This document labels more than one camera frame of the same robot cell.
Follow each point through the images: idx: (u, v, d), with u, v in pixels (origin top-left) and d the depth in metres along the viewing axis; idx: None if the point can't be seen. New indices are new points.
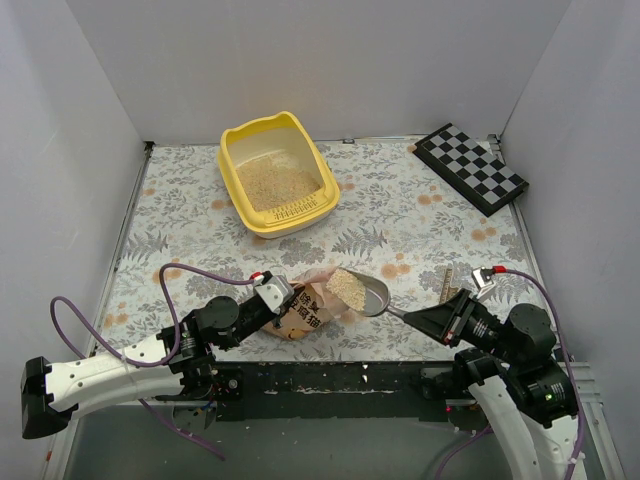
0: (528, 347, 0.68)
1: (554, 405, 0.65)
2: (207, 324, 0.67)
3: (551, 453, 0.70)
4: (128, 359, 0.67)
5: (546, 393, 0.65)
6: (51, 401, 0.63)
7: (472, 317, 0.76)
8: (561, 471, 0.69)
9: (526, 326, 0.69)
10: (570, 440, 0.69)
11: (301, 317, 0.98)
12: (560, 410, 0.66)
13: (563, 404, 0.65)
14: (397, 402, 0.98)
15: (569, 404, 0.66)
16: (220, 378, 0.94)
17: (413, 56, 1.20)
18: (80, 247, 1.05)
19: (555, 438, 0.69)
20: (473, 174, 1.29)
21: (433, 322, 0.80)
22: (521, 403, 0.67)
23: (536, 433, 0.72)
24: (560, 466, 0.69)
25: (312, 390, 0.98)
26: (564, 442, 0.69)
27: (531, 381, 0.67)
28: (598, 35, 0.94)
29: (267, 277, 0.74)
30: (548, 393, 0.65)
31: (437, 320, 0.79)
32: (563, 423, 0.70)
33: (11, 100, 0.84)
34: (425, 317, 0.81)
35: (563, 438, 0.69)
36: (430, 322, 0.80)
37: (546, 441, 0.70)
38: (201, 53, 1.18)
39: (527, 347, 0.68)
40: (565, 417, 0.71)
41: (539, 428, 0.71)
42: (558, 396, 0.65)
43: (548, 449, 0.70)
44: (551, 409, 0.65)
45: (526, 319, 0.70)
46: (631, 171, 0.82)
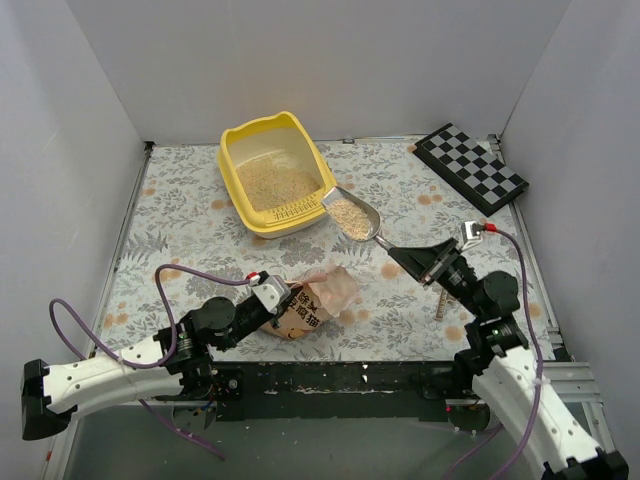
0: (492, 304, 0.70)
1: (504, 342, 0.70)
2: (204, 325, 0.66)
3: (517, 382, 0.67)
4: (124, 360, 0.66)
5: (493, 332, 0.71)
6: (49, 403, 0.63)
7: (451, 267, 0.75)
8: (532, 396, 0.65)
9: (498, 293, 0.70)
10: (531, 367, 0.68)
11: (300, 317, 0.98)
12: (513, 345, 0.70)
13: (513, 339, 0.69)
14: (396, 402, 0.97)
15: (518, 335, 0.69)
16: (220, 378, 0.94)
17: (413, 56, 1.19)
18: (79, 247, 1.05)
19: (515, 366, 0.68)
20: (473, 174, 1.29)
21: (415, 262, 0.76)
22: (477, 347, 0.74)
23: (501, 373, 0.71)
24: (530, 392, 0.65)
25: (312, 390, 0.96)
26: (525, 369, 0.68)
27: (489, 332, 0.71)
28: (598, 34, 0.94)
29: (263, 277, 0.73)
30: (496, 331, 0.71)
31: (419, 261, 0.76)
32: (521, 353, 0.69)
33: (10, 100, 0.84)
34: (409, 256, 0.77)
35: (522, 366, 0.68)
36: (412, 262, 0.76)
37: (509, 374, 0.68)
38: (201, 53, 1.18)
39: (493, 310, 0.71)
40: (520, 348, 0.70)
41: (499, 364, 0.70)
42: (507, 333, 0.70)
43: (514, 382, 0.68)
44: (504, 346, 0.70)
45: (497, 281, 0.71)
46: (631, 171, 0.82)
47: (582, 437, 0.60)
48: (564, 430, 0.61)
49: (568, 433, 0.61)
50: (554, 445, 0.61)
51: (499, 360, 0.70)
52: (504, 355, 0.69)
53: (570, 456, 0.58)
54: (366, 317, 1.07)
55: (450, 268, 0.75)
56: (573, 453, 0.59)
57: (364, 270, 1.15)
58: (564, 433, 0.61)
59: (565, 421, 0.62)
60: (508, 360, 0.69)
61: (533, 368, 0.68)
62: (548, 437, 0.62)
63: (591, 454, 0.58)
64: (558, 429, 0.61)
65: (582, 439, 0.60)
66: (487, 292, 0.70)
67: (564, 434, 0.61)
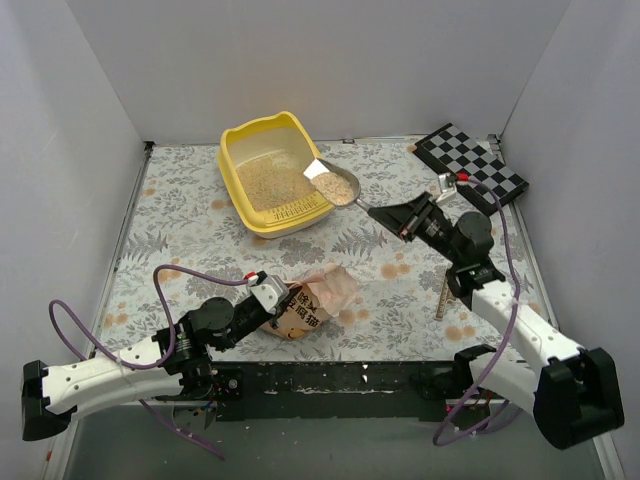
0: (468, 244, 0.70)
1: (482, 279, 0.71)
2: (202, 325, 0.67)
3: (495, 307, 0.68)
4: (123, 361, 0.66)
5: (472, 272, 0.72)
6: (48, 404, 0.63)
7: (427, 218, 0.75)
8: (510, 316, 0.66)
9: (471, 232, 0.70)
10: (507, 293, 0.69)
11: (300, 317, 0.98)
12: (490, 280, 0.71)
13: (489, 275, 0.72)
14: (397, 402, 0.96)
15: (494, 272, 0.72)
16: (220, 378, 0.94)
17: (413, 55, 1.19)
18: (79, 247, 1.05)
19: (492, 294, 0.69)
20: (473, 174, 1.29)
21: (392, 219, 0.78)
22: (456, 291, 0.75)
23: (480, 307, 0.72)
24: (507, 313, 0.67)
25: (312, 390, 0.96)
26: (502, 295, 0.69)
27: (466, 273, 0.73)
28: (598, 35, 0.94)
29: (261, 277, 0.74)
30: (473, 271, 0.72)
31: (396, 218, 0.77)
32: (496, 284, 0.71)
33: (11, 100, 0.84)
34: (386, 213, 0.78)
35: (499, 293, 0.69)
36: (390, 219, 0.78)
37: (488, 303, 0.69)
38: (201, 53, 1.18)
39: (469, 250, 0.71)
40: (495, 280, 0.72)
41: (477, 297, 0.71)
42: (484, 272, 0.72)
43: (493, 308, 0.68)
44: (481, 282, 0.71)
45: (469, 223, 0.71)
46: (631, 171, 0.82)
47: (562, 340, 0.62)
48: (544, 337, 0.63)
49: (548, 339, 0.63)
50: (537, 352, 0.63)
51: (476, 293, 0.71)
52: (481, 287, 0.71)
53: (552, 356, 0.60)
54: (366, 317, 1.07)
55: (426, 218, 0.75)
56: (554, 354, 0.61)
57: (364, 270, 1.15)
58: (544, 341, 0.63)
59: (544, 330, 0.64)
60: (485, 291, 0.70)
61: (510, 293, 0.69)
62: (530, 347, 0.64)
63: (573, 353, 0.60)
64: (538, 337, 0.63)
65: (561, 342, 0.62)
66: (464, 233, 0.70)
67: (545, 341, 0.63)
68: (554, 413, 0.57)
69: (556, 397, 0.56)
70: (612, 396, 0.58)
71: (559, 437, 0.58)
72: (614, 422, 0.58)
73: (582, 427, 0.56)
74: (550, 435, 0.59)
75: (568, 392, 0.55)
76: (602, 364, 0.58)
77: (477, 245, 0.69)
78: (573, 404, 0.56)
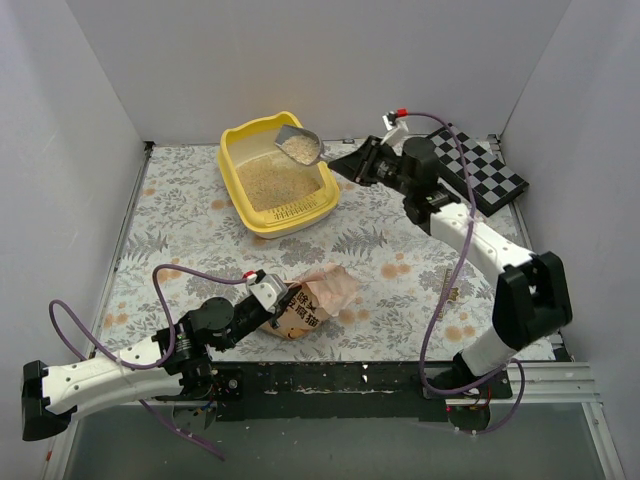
0: (415, 165, 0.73)
1: (439, 204, 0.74)
2: (202, 325, 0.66)
3: (453, 228, 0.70)
4: (122, 361, 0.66)
5: (428, 198, 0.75)
6: (48, 404, 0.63)
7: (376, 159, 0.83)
8: (465, 235, 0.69)
9: (415, 153, 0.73)
10: (463, 213, 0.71)
11: (299, 317, 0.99)
12: (447, 203, 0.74)
13: (446, 200, 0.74)
14: (397, 403, 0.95)
15: (450, 196, 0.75)
16: (220, 377, 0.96)
17: (413, 55, 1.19)
18: (80, 247, 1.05)
19: (449, 216, 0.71)
20: (473, 174, 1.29)
21: (347, 167, 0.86)
22: (415, 220, 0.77)
23: (439, 231, 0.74)
24: (463, 231, 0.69)
25: (312, 390, 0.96)
26: (458, 215, 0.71)
27: (422, 200, 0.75)
28: (597, 35, 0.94)
29: (260, 276, 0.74)
30: (430, 197, 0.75)
31: (349, 164, 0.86)
32: (452, 206, 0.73)
33: (11, 101, 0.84)
34: (344, 164, 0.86)
35: (456, 214, 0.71)
36: (346, 168, 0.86)
37: (445, 224, 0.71)
38: (201, 53, 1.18)
39: (417, 172, 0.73)
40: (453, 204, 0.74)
41: (435, 221, 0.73)
42: (440, 197, 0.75)
43: (450, 229, 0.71)
44: (438, 206, 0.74)
45: (414, 145, 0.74)
46: (631, 171, 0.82)
47: (515, 249, 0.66)
48: (498, 248, 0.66)
49: (503, 250, 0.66)
50: (493, 262, 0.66)
51: (434, 217, 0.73)
52: (438, 211, 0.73)
53: (507, 264, 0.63)
54: (366, 317, 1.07)
55: (373, 161, 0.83)
56: (509, 261, 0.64)
57: (364, 270, 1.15)
58: (499, 251, 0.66)
59: (498, 242, 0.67)
60: (443, 214, 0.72)
61: (466, 213, 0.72)
62: (486, 259, 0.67)
63: (526, 258, 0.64)
64: (494, 249, 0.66)
65: (515, 250, 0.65)
66: (409, 154, 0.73)
67: (500, 251, 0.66)
68: (509, 316, 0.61)
69: (511, 300, 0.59)
70: (563, 296, 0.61)
71: (515, 339, 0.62)
72: (564, 320, 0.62)
73: (536, 326, 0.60)
74: (506, 337, 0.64)
75: (522, 295, 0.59)
76: (554, 266, 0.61)
77: (425, 164, 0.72)
78: (527, 305, 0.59)
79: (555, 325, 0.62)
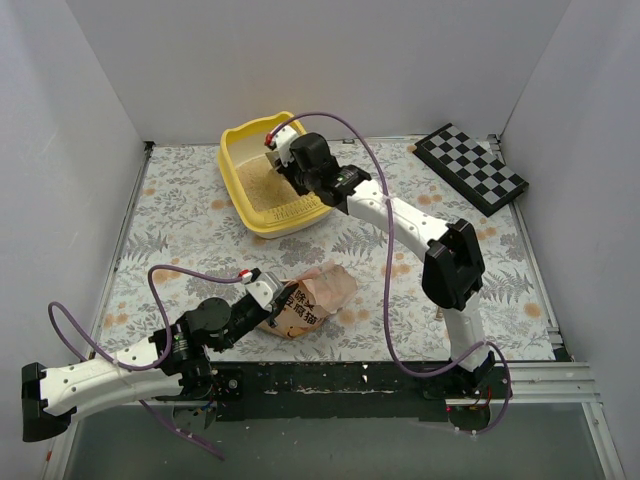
0: (307, 155, 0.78)
1: (351, 184, 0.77)
2: (199, 326, 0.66)
3: (372, 209, 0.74)
4: (119, 362, 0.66)
5: (338, 179, 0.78)
6: (46, 406, 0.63)
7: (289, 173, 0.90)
8: (384, 214, 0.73)
9: (301, 144, 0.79)
10: (377, 192, 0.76)
11: (298, 315, 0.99)
12: (358, 183, 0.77)
13: (356, 177, 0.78)
14: (397, 403, 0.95)
15: (360, 174, 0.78)
16: (220, 378, 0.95)
17: (413, 55, 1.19)
18: (79, 247, 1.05)
19: (366, 196, 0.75)
20: (473, 174, 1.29)
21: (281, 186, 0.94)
22: (333, 203, 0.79)
23: (358, 212, 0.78)
24: (383, 211, 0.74)
25: (312, 390, 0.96)
26: (374, 195, 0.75)
27: (330, 183, 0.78)
28: (598, 35, 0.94)
29: (256, 275, 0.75)
30: (340, 178, 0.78)
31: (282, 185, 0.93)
32: (364, 185, 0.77)
33: (11, 101, 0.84)
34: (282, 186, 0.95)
35: (371, 194, 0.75)
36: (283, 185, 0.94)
37: (364, 205, 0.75)
38: (201, 52, 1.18)
39: (311, 157, 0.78)
40: (364, 182, 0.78)
41: (353, 203, 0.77)
42: (350, 175, 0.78)
43: (369, 209, 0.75)
44: (352, 187, 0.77)
45: (299, 142, 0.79)
46: (631, 171, 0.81)
47: (434, 222, 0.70)
48: (418, 224, 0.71)
49: (423, 225, 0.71)
50: (416, 239, 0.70)
51: (352, 199, 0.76)
52: (353, 194, 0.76)
53: (429, 240, 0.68)
54: (366, 317, 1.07)
55: (292, 175, 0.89)
56: (430, 237, 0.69)
57: (364, 270, 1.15)
58: (420, 226, 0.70)
59: (417, 218, 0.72)
60: (359, 196, 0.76)
61: (380, 192, 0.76)
62: (409, 235, 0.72)
63: (444, 229, 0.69)
64: (414, 225, 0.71)
65: (433, 223, 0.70)
66: (298, 150, 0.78)
67: (420, 227, 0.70)
68: (439, 285, 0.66)
69: (439, 272, 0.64)
70: (478, 254, 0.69)
71: (445, 300, 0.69)
72: (480, 272, 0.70)
73: (462, 286, 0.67)
74: (436, 300, 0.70)
75: (448, 266, 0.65)
76: (469, 233, 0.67)
77: (314, 150, 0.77)
78: (452, 271, 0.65)
79: (474, 280, 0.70)
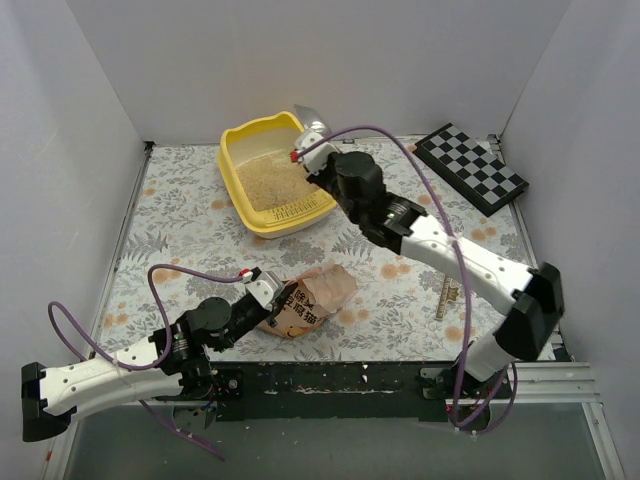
0: (359, 185, 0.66)
1: (404, 220, 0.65)
2: (199, 326, 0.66)
3: (435, 251, 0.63)
4: (119, 362, 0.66)
5: (389, 215, 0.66)
6: (46, 406, 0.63)
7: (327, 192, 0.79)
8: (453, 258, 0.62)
9: (353, 170, 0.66)
10: (439, 230, 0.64)
11: (298, 315, 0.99)
12: (414, 219, 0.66)
13: (409, 213, 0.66)
14: (398, 403, 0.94)
15: (413, 208, 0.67)
16: (220, 378, 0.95)
17: (413, 55, 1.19)
18: (79, 247, 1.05)
19: (425, 236, 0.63)
20: (473, 174, 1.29)
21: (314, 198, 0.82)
22: (380, 242, 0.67)
23: (412, 252, 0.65)
24: (450, 254, 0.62)
25: (312, 390, 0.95)
26: (436, 235, 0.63)
27: (380, 218, 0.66)
28: (598, 35, 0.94)
29: (256, 275, 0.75)
30: (391, 213, 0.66)
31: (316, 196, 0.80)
32: (421, 222, 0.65)
33: (12, 101, 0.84)
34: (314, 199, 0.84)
35: (432, 233, 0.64)
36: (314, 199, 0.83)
37: (424, 248, 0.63)
38: (201, 52, 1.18)
39: (363, 188, 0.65)
40: (421, 218, 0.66)
41: (408, 245, 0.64)
42: (402, 211, 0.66)
43: (431, 252, 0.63)
44: (406, 225, 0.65)
45: (347, 166, 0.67)
46: (631, 171, 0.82)
47: (513, 268, 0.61)
48: (495, 270, 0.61)
49: (501, 271, 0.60)
50: (496, 290, 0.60)
51: (409, 240, 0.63)
52: (410, 233, 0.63)
53: (515, 291, 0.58)
54: (366, 317, 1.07)
55: (324, 185, 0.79)
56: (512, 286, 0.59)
57: (364, 270, 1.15)
58: (498, 273, 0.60)
59: (492, 262, 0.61)
60: (418, 236, 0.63)
61: (441, 230, 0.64)
62: (485, 284, 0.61)
63: (526, 277, 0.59)
64: (491, 272, 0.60)
65: (513, 269, 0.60)
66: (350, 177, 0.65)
67: (499, 274, 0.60)
68: (523, 339, 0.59)
69: (526, 327, 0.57)
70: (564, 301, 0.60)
71: (526, 353, 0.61)
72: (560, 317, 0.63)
73: (545, 337, 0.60)
74: (514, 351, 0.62)
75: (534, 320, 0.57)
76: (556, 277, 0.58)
77: (368, 181, 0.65)
78: (539, 324, 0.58)
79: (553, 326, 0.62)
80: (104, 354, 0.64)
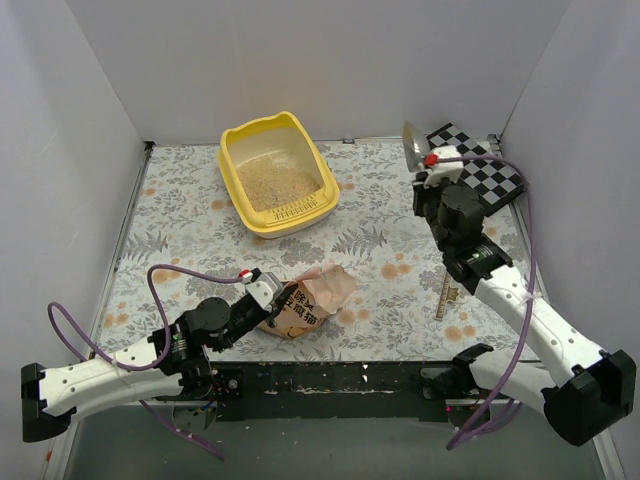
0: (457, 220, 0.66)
1: (487, 263, 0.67)
2: (199, 326, 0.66)
3: (507, 302, 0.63)
4: (118, 363, 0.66)
5: (475, 255, 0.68)
6: (45, 406, 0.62)
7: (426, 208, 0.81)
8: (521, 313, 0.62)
9: (457, 204, 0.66)
10: (518, 284, 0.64)
11: (298, 316, 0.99)
12: (496, 264, 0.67)
13: (495, 259, 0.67)
14: (397, 402, 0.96)
15: (499, 255, 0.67)
16: (220, 378, 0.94)
17: (412, 55, 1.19)
18: (79, 247, 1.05)
19: (503, 284, 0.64)
20: (473, 174, 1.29)
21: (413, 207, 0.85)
22: (457, 277, 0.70)
23: (486, 295, 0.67)
24: (521, 309, 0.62)
25: (312, 390, 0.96)
26: (514, 288, 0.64)
27: (468, 256, 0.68)
28: (598, 34, 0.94)
29: (256, 275, 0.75)
30: (477, 254, 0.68)
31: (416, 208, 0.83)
32: (505, 271, 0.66)
33: (12, 101, 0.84)
34: None
35: (511, 284, 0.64)
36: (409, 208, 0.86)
37: (497, 294, 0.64)
38: (201, 52, 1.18)
39: (460, 225, 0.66)
40: (504, 266, 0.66)
41: (484, 288, 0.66)
42: (488, 255, 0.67)
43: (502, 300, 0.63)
44: (487, 269, 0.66)
45: (450, 195, 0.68)
46: (631, 171, 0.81)
47: (583, 343, 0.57)
48: (564, 340, 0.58)
49: (568, 342, 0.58)
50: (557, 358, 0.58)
51: (483, 282, 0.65)
52: (488, 277, 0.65)
53: (577, 367, 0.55)
54: (366, 317, 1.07)
55: (426, 200, 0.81)
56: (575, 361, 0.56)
57: (364, 270, 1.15)
58: (565, 344, 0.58)
59: (563, 330, 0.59)
60: (494, 281, 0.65)
61: (522, 283, 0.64)
62: (547, 349, 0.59)
63: (596, 358, 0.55)
64: (558, 341, 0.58)
65: (584, 343, 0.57)
66: (447, 207, 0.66)
67: (567, 345, 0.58)
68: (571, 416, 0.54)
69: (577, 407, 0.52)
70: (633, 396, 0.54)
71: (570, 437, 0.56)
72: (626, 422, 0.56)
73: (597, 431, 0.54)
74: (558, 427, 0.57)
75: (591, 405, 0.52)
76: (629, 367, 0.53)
77: (467, 219, 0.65)
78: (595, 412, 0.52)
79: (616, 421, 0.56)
80: (104, 354, 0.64)
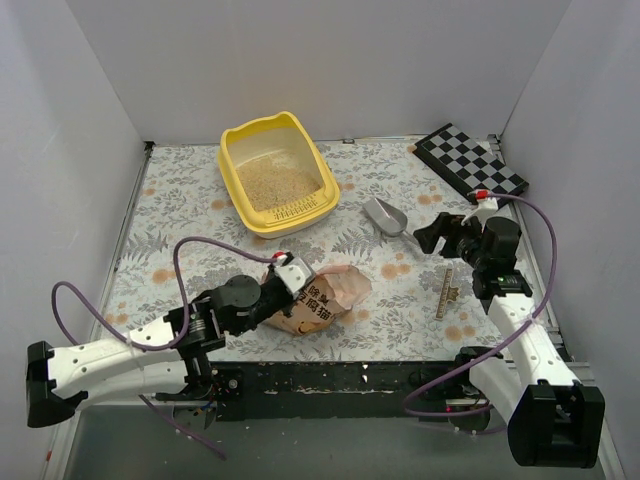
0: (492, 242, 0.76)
1: (508, 288, 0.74)
2: (227, 302, 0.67)
3: (509, 318, 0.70)
4: (133, 342, 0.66)
5: (499, 278, 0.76)
6: (55, 387, 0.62)
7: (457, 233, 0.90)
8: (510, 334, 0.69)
9: (497, 227, 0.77)
10: (525, 309, 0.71)
11: (311, 310, 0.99)
12: (515, 292, 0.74)
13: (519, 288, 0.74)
14: (398, 402, 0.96)
15: (522, 286, 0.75)
16: (220, 378, 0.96)
17: (412, 55, 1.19)
18: (79, 246, 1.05)
19: (510, 304, 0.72)
20: (473, 174, 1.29)
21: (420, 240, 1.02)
22: (479, 294, 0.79)
23: (496, 316, 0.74)
24: (516, 325, 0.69)
25: (312, 390, 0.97)
26: (520, 310, 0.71)
27: (492, 277, 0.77)
28: (597, 35, 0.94)
29: (289, 260, 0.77)
30: (502, 278, 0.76)
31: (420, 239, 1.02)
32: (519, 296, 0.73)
33: (11, 101, 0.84)
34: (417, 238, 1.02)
35: (519, 307, 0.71)
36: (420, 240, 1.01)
37: (503, 309, 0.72)
38: (201, 52, 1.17)
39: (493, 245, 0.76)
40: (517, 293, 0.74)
41: (496, 304, 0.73)
42: (513, 281, 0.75)
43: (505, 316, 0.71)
44: (505, 290, 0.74)
45: (493, 221, 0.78)
46: (632, 170, 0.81)
47: (561, 369, 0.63)
48: (543, 359, 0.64)
49: (549, 363, 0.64)
50: (529, 370, 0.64)
51: (496, 298, 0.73)
52: (502, 295, 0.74)
53: (543, 380, 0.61)
54: (366, 316, 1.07)
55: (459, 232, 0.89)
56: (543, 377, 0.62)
57: (364, 270, 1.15)
58: (543, 362, 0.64)
59: (547, 354, 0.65)
60: (505, 300, 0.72)
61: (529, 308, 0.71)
62: (526, 362, 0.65)
63: (566, 381, 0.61)
64: (537, 358, 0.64)
65: (560, 369, 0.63)
66: (488, 229, 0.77)
67: (543, 363, 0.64)
68: (527, 435, 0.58)
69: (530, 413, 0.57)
70: (591, 438, 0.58)
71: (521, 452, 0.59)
72: (578, 457, 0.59)
73: (548, 453, 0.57)
74: (513, 441, 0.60)
75: (545, 422, 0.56)
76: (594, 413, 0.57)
77: (500, 242, 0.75)
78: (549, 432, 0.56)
79: (573, 459, 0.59)
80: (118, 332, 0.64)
